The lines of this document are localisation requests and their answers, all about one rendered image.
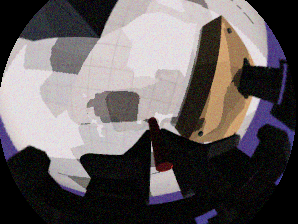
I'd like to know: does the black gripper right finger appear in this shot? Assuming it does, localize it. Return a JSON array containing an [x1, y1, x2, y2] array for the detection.
[[160, 128, 241, 198]]

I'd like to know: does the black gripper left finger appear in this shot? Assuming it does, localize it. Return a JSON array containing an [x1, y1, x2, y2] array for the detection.
[[80, 129, 152, 205]]

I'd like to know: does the dark red peg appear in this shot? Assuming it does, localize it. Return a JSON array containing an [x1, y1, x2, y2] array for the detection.
[[149, 117, 173, 172]]

